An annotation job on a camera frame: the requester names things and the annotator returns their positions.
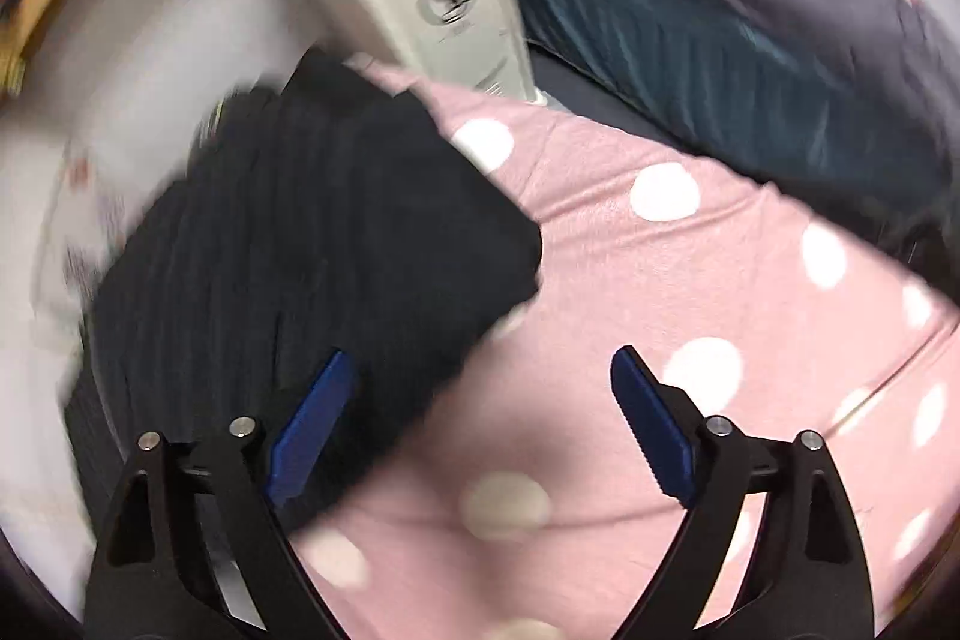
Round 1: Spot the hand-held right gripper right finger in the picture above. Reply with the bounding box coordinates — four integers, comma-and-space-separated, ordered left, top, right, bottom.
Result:
609, 346, 875, 640

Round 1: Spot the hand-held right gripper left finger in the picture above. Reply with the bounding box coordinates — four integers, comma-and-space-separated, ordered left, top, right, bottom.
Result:
82, 350, 358, 640

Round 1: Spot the black quilted jacket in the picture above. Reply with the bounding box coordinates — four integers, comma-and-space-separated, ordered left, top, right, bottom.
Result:
60, 47, 545, 536

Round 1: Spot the pink polka dot blanket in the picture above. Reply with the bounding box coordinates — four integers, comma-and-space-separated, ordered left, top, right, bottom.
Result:
289, 59, 960, 640

